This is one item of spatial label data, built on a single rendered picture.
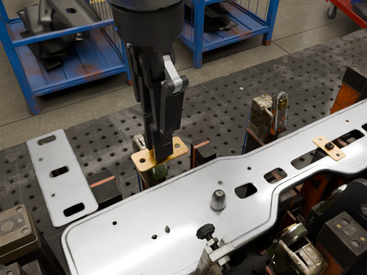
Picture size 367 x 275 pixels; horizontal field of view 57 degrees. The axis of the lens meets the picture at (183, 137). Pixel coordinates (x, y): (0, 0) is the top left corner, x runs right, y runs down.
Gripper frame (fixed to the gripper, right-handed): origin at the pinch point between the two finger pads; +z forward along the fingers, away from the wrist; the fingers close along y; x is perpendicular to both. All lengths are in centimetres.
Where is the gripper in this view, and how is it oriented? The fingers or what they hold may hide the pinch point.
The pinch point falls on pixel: (158, 135)
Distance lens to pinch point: 49.0
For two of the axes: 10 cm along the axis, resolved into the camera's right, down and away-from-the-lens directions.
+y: -5.0, -6.2, 6.0
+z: 0.1, 7.0, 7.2
